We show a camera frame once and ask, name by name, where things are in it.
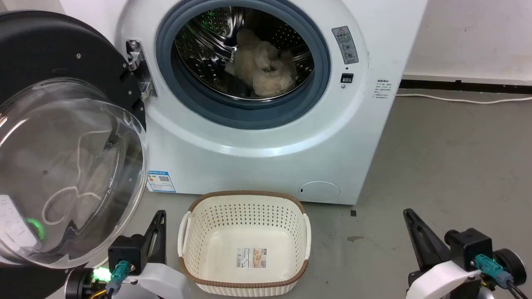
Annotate printed text label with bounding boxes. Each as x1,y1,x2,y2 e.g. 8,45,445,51
373,79,393,101

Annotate beige plush toy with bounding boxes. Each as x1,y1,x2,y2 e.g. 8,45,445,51
225,28,298,97

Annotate teal right connector cable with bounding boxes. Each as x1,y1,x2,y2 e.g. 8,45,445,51
475,254,532,299

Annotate stainless steel washer drum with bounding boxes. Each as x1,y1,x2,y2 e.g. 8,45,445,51
171,6,315,101

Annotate blue energy sticker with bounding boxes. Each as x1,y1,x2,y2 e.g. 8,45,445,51
146,169,176,193

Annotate metal door hinge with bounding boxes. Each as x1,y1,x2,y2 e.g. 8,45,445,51
126,39,158,100

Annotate white front-load washing machine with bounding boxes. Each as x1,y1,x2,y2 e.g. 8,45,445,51
60,0,429,206

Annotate teal left connector cable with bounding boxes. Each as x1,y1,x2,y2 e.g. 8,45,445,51
105,260,131,294

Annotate grey warning sticker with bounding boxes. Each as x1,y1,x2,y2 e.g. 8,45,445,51
332,26,359,65

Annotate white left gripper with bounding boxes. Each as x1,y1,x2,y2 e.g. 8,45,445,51
123,210,188,299

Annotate round white filter cover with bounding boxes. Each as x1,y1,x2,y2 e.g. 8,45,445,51
298,181,340,201

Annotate cream perforated laundry basket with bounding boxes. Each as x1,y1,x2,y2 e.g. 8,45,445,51
178,191,312,297

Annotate washer door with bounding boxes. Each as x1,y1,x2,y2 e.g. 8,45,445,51
0,10,149,299

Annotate black baseboard strip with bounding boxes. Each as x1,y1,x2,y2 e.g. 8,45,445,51
398,79,532,95

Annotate teal connector cable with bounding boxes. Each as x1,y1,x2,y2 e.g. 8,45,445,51
105,260,131,294
475,254,532,299

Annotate paper basket label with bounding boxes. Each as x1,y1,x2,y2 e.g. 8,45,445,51
236,248,267,269

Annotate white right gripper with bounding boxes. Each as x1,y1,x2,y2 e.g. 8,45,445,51
403,208,485,299

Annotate white floor cable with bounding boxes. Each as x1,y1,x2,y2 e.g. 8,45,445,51
395,93,532,105

